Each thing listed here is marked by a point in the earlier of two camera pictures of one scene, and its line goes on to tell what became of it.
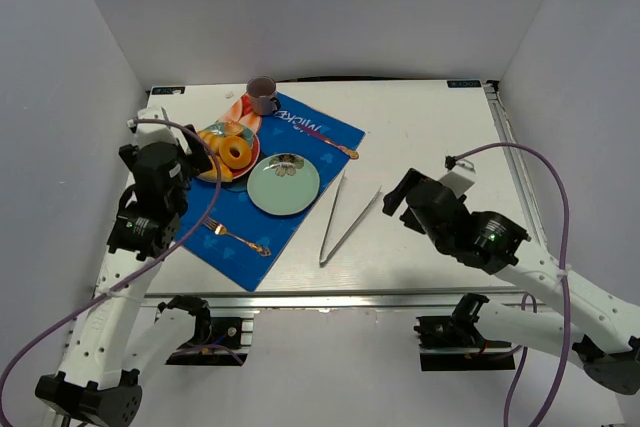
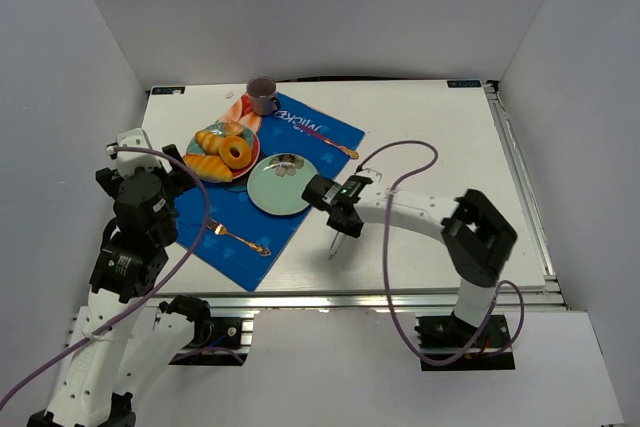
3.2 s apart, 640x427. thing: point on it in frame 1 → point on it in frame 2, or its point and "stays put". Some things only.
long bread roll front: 226,174 stays put
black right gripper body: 412,195 → 345,225
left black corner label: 168,90 stays put
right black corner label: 463,83 stays put
